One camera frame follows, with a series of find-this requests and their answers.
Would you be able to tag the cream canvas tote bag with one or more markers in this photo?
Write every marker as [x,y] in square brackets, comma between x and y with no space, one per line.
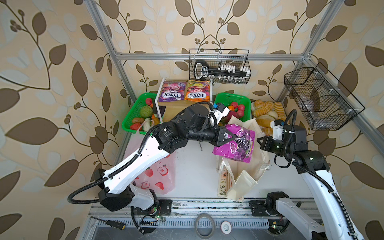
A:
[236,179]

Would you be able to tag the white bread tray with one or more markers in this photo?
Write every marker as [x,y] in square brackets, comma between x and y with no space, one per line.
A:
[267,112]

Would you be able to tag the green cabbage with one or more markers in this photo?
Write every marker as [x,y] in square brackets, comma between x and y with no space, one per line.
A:
[146,112]

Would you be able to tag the purple snack bag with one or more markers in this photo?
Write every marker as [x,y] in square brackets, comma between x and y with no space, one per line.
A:
[241,148]

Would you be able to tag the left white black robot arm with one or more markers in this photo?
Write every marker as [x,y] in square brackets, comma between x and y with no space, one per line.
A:
[112,188]

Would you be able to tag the black handle screwdriver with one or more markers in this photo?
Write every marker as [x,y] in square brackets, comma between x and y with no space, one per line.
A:
[113,224]

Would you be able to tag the black barcode scanner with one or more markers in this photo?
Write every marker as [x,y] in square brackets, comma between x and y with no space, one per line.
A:
[201,70]

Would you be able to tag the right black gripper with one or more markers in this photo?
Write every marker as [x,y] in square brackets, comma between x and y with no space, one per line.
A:
[264,145]

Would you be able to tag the green fruit basket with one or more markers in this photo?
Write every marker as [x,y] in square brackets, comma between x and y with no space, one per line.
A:
[228,98]

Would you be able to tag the left green vegetable basket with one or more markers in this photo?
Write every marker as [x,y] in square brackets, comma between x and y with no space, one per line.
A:
[134,112]

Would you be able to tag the orange Fox's candy bag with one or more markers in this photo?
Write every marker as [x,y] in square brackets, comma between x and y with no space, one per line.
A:
[198,91]

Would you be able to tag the large round bread loaf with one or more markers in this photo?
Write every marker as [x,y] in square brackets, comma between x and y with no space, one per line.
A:
[264,121]

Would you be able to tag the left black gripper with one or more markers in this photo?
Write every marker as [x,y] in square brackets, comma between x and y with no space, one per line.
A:
[218,137]

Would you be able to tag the grey tape roll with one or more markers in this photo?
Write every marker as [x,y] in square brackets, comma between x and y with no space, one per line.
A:
[205,221]

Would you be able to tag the white wooden two-tier shelf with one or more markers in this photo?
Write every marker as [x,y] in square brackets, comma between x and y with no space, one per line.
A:
[172,108]

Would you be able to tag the red strawberry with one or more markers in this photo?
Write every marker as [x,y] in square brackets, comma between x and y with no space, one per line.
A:
[136,127]

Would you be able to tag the black wire basket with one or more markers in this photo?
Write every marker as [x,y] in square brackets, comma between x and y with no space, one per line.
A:
[225,66]
[325,102]

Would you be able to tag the pink plastic grocery bag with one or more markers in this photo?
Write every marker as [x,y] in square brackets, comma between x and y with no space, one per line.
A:
[161,175]

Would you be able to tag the purple Fox's candy bag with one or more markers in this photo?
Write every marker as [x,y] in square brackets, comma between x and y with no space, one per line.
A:
[172,91]

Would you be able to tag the pink dragon fruit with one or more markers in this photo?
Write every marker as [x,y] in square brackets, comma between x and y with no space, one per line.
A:
[229,116]

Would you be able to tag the black wire basket right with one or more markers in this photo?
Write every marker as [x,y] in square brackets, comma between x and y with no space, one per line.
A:
[325,102]

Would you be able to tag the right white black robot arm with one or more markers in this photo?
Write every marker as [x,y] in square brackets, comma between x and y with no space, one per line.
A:
[315,171]

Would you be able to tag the black wire basket rear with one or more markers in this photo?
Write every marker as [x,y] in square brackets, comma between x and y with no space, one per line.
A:
[225,66]

